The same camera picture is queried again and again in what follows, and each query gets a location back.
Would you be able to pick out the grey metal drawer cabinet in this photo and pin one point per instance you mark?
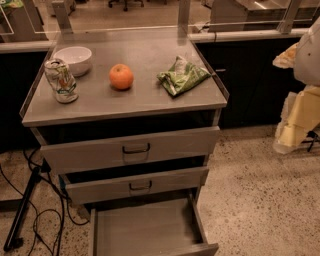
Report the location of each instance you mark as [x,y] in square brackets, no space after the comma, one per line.
[103,112]

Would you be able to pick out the black stand leg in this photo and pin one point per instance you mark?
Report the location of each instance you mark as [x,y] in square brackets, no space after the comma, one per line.
[12,237]

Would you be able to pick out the white ceramic bowl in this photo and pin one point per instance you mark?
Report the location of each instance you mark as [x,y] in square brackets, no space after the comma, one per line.
[78,58]

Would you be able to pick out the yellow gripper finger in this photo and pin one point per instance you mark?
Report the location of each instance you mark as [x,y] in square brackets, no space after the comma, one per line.
[301,111]

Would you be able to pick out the crushed soda can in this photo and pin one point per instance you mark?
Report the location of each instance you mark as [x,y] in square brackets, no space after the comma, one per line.
[61,80]

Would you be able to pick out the orange fruit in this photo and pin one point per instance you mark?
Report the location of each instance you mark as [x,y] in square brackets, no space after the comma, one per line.
[121,77]

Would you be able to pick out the grey top drawer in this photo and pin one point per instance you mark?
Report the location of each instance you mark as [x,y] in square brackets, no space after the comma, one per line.
[129,150]

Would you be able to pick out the black office chair base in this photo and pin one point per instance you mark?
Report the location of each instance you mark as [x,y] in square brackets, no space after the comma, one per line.
[125,3]

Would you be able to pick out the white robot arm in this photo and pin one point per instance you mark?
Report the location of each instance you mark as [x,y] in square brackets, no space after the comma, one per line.
[301,111]

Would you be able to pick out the grey drawer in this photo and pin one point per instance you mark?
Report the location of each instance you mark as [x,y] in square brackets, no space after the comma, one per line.
[129,150]
[164,224]
[130,186]

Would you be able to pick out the grey bottom drawer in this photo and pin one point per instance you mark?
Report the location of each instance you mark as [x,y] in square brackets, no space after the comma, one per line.
[164,224]

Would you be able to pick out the green crumpled chip bag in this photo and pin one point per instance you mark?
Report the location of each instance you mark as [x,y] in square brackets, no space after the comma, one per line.
[182,77]

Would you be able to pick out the grey middle drawer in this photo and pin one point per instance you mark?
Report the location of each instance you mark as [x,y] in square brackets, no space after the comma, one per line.
[130,186]

